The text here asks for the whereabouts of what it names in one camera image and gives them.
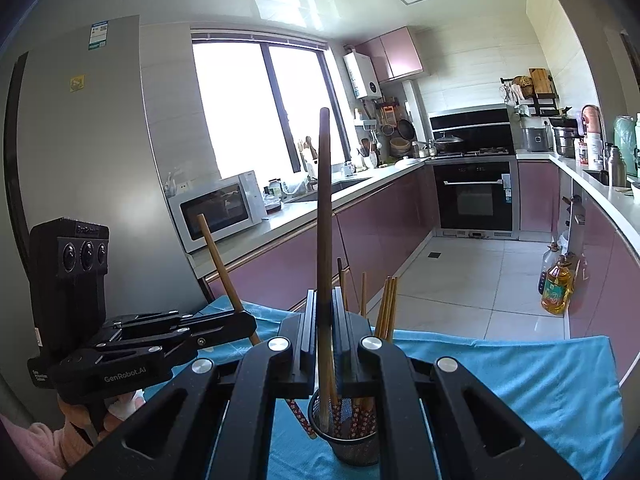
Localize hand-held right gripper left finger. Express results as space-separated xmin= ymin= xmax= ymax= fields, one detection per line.
xmin=62 ymin=289 xmax=321 ymax=480

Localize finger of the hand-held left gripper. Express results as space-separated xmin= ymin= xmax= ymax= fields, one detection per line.
xmin=102 ymin=310 xmax=258 ymax=343
xmin=95 ymin=329 xmax=252 ymax=361

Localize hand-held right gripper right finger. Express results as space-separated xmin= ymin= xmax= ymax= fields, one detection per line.
xmin=330 ymin=287 xmax=586 ymax=480

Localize wooden chopstick red floral end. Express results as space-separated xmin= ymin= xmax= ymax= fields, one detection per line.
xmin=196 ymin=213 xmax=318 ymax=440
xmin=352 ymin=272 xmax=369 ymax=438
xmin=362 ymin=277 xmax=396 ymax=438

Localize dark wooden chopstick floral end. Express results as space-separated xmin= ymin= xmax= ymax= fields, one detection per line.
xmin=357 ymin=276 xmax=392 ymax=438
xmin=316 ymin=106 xmax=337 ymax=433

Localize chopsticks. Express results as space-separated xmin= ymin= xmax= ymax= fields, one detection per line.
xmin=367 ymin=276 xmax=399 ymax=436

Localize black mesh utensil holder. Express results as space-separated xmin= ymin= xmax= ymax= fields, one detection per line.
xmin=307 ymin=387 xmax=381 ymax=467

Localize person's left forearm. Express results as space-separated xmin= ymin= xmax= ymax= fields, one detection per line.
xmin=0 ymin=412 xmax=68 ymax=480

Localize person's left hand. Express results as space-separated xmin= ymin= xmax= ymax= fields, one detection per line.
xmin=57 ymin=387 xmax=147 ymax=448

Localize white microwave oven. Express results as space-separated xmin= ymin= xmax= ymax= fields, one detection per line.
xmin=167 ymin=170 xmax=265 ymax=255

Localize grey refrigerator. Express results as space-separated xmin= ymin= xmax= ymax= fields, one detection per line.
xmin=0 ymin=14 xmax=221 ymax=431

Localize pink kitchen base cabinets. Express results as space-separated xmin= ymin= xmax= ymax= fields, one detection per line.
xmin=200 ymin=165 xmax=441 ymax=311
xmin=517 ymin=157 xmax=640 ymax=356

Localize white kitchen countertop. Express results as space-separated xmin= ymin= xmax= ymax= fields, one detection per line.
xmin=187 ymin=152 xmax=640 ymax=261

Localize blue printed tablecloth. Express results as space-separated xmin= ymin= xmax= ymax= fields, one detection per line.
xmin=145 ymin=295 xmax=626 ymax=480

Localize black built-in oven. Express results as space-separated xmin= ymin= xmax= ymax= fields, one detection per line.
xmin=431 ymin=157 xmax=518 ymax=238

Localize kitchen window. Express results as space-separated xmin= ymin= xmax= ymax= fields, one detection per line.
xmin=190 ymin=30 xmax=351 ymax=181

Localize clear plastic bottle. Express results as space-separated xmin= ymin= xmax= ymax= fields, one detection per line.
xmin=537 ymin=245 xmax=558 ymax=295

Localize yellow cooking oil bottle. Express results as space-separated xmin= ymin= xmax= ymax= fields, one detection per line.
xmin=541 ymin=255 xmax=575 ymax=316

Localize black wok with lid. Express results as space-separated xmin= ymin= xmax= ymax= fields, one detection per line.
xmin=432 ymin=131 xmax=466 ymax=155

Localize energy label sticker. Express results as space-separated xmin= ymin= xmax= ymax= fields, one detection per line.
xmin=90 ymin=20 xmax=110 ymax=52

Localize black range hood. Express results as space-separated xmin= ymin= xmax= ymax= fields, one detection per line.
xmin=429 ymin=107 xmax=516 ymax=153

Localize knife holder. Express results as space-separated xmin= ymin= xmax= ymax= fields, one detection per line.
xmin=560 ymin=194 xmax=586 ymax=226

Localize white water heater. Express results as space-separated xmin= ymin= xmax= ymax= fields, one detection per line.
xmin=343 ymin=51 xmax=382 ymax=100

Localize silver rice cooker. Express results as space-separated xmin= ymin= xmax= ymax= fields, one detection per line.
xmin=520 ymin=126 xmax=553 ymax=153

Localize steel steamer pot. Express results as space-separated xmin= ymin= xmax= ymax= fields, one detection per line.
xmin=552 ymin=126 xmax=581 ymax=158

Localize steel vacuum flask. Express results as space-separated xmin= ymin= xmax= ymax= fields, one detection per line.
xmin=602 ymin=142 xmax=627 ymax=187

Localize wooden cutting board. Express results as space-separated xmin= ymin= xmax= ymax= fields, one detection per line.
xmin=529 ymin=67 xmax=551 ymax=96

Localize pink thermos jug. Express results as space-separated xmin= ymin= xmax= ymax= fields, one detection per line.
xmin=581 ymin=105 xmax=603 ymax=136

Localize pink wall cabinet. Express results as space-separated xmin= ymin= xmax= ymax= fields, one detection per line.
xmin=356 ymin=26 xmax=426 ymax=83

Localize black wall rack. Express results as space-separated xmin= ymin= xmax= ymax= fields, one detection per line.
xmin=500 ymin=67 xmax=560 ymax=116

